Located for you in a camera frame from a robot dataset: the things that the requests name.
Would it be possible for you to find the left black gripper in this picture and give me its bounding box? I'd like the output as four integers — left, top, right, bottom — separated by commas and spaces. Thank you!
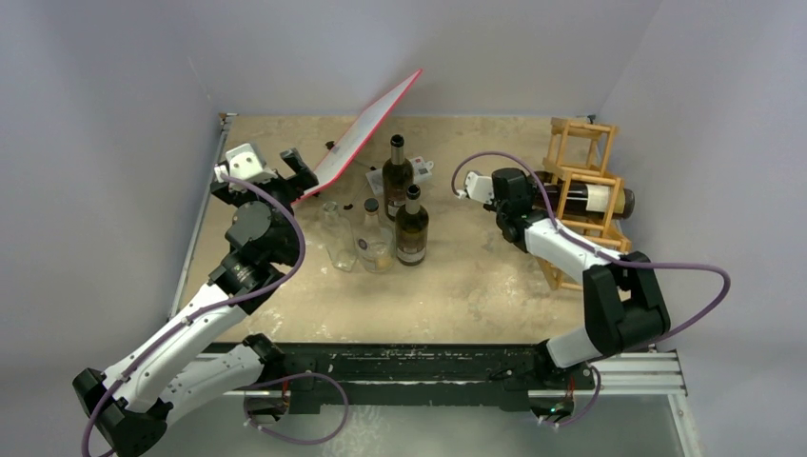
213, 149, 316, 259

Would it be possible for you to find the red wine bottle gold cap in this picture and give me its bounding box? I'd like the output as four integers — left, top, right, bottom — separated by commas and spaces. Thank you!
543, 181, 636, 219

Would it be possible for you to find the green wine bottle bottom row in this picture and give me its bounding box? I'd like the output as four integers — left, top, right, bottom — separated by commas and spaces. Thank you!
395, 185, 430, 267

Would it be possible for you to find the clear white-label wine bottle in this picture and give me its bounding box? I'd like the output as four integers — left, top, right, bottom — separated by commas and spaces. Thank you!
354, 198, 395, 273

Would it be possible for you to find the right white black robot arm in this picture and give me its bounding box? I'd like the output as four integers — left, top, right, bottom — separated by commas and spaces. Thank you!
487, 168, 671, 387

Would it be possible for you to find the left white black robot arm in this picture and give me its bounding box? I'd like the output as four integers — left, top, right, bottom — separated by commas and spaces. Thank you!
72, 144, 318, 456

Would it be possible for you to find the wooden wine rack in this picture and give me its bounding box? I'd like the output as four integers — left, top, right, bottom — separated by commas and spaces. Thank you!
541, 117, 632, 253

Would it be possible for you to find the empty clear glass bottle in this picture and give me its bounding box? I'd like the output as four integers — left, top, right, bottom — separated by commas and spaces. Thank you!
322, 201, 358, 272

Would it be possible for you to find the pink framed whiteboard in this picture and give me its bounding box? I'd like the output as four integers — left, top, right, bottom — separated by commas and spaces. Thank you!
298, 69, 423, 202

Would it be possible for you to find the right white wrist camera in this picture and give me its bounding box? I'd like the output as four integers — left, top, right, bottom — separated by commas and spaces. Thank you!
457, 170, 494, 205

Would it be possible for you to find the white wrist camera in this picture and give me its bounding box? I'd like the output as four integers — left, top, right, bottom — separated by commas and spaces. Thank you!
213, 143, 278, 184
457, 170, 494, 205

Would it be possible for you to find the black wire whiteboard stand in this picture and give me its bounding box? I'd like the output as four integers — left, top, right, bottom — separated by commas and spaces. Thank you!
319, 146, 378, 211

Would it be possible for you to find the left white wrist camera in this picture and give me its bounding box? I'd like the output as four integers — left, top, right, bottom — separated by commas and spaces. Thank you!
213, 143, 278, 184

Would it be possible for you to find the aluminium table edge rail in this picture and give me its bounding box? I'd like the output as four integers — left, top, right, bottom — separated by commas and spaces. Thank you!
167, 112, 238, 320

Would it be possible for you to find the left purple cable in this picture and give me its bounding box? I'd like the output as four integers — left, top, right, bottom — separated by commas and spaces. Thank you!
80, 175, 351, 457

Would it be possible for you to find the purple cable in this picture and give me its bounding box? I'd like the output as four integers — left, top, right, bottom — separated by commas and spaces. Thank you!
450, 150, 733, 430
80, 175, 351, 457

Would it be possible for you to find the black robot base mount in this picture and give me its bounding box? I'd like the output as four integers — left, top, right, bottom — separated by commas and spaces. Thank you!
246, 343, 597, 416

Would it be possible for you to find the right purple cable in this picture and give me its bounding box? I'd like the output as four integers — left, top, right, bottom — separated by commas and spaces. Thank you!
450, 150, 733, 430

